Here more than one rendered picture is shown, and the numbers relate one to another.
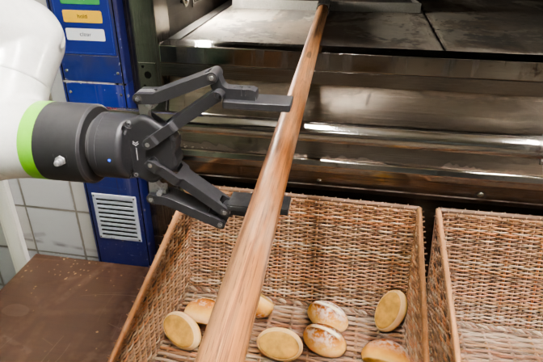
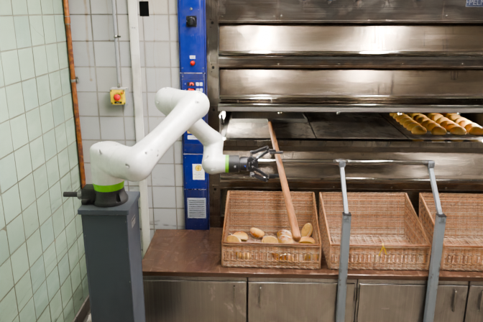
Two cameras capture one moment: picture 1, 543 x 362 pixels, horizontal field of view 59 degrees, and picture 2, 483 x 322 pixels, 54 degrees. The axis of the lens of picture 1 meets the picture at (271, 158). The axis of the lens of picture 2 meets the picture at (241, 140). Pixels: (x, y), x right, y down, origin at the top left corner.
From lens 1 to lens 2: 1.94 m
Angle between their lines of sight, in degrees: 14
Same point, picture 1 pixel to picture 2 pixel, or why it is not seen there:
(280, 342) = (270, 239)
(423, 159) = (313, 175)
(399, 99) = (302, 154)
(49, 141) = (232, 162)
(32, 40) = (221, 141)
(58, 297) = (177, 240)
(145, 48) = not seen: hidden behind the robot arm
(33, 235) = (154, 221)
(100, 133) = (243, 160)
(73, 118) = (236, 157)
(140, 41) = not seen: hidden behind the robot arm
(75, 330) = (191, 247)
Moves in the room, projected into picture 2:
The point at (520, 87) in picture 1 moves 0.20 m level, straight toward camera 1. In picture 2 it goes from (340, 149) to (335, 158)
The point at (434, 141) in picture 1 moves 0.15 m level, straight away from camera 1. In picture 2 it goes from (313, 162) to (314, 154)
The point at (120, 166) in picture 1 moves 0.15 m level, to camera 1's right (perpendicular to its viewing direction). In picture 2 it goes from (247, 167) to (276, 166)
